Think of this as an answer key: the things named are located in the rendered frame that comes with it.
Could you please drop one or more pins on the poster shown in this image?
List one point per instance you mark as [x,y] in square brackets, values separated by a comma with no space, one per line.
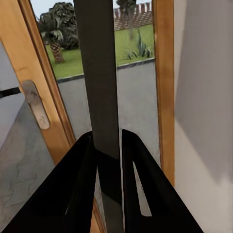
[96,32]

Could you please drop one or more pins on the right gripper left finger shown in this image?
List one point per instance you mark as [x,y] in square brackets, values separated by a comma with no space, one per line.
[64,201]

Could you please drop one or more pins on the door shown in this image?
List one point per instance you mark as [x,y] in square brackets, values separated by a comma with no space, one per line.
[43,100]

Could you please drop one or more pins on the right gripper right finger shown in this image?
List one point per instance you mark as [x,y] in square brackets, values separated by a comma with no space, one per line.
[169,213]

